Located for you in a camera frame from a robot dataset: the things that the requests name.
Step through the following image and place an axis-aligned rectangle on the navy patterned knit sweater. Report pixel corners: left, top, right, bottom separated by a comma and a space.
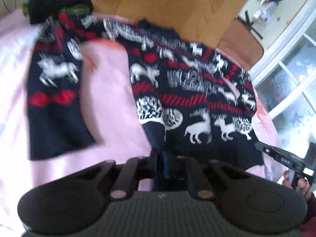
27, 13, 263, 170

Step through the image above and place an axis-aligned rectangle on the person's right hand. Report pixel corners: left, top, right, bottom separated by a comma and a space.
282, 171, 311, 201

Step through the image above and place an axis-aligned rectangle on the brown mesh cushion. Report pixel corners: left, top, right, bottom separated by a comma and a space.
217, 19, 264, 70

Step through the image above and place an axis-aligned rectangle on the white power strip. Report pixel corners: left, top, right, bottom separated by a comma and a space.
253, 1, 278, 24

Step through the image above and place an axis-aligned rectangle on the dark folded garment green trim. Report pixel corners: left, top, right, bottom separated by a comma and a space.
22, 0, 94, 25

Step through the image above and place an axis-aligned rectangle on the white window frame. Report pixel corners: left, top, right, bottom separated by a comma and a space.
245, 0, 315, 146

